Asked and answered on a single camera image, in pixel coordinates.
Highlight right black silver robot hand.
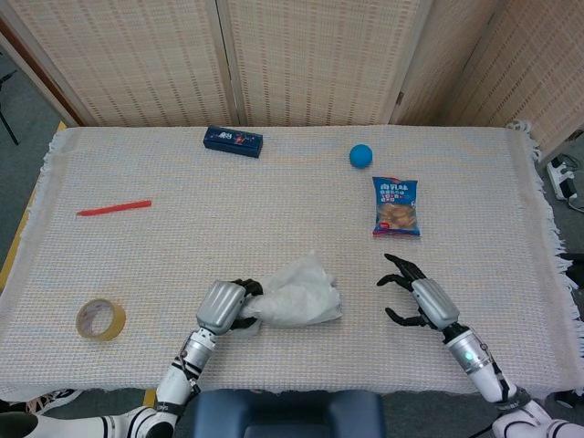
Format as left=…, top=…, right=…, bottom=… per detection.
left=376, top=253, right=461, bottom=332

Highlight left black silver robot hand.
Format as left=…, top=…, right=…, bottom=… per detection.
left=194, top=277, right=265, bottom=338

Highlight white plastic bag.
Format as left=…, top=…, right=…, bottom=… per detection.
left=236, top=249, right=344, bottom=339

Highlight light grey clothes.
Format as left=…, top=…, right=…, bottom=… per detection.
left=248, top=273, right=341, bottom=328

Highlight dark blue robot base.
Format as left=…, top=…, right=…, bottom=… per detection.
left=191, top=388, right=385, bottom=438

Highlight blue snack bag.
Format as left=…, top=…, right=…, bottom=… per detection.
left=370, top=175, right=422, bottom=238

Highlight white woven fringed tablecloth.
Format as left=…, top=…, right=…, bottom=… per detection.
left=0, top=119, right=584, bottom=398

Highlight yellow adhesive tape roll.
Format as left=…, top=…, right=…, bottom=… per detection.
left=75, top=298, right=128, bottom=342

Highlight red pen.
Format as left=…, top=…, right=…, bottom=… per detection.
left=76, top=199, right=152, bottom=217

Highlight dark blue rectangular box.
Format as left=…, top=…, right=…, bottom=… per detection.
left=203, top=126, right=266, bottom=160

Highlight blue ball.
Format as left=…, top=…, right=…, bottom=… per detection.
left=349, top=143, right=376, bottom=170

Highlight white power strip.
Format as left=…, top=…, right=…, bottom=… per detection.
left=546, top=157, right=579, bottom=201

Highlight woven folding screen panel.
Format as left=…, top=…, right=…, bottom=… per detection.
left=387, top=0, right=507, bottom=127
left=216, top=0, right=434, bottom=129
left=0, top=0, right=239, bottom=129
left=455, top=0, right=584, bottom=163

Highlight black tripod stand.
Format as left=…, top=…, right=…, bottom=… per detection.
left=0, top=49, right=22, bottom=147

